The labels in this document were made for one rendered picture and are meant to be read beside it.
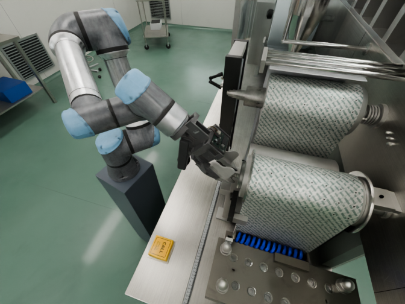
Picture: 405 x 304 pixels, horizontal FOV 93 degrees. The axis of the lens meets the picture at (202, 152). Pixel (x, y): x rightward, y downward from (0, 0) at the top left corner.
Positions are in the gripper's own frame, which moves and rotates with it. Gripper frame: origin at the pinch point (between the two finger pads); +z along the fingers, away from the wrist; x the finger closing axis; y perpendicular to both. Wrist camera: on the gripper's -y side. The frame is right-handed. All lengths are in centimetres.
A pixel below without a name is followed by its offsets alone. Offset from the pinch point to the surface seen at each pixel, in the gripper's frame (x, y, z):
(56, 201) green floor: 11, -195, -41
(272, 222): -7.0, 3.4, 15.3
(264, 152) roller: 10.8, 5.8, 6.1
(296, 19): 66, 25, -6
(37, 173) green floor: 31, -224, -75
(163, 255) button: -19.1, -34.3, 6.5
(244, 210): -7.0, 0.3, 7.5
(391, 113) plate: 21.0, 34.4, 19.3
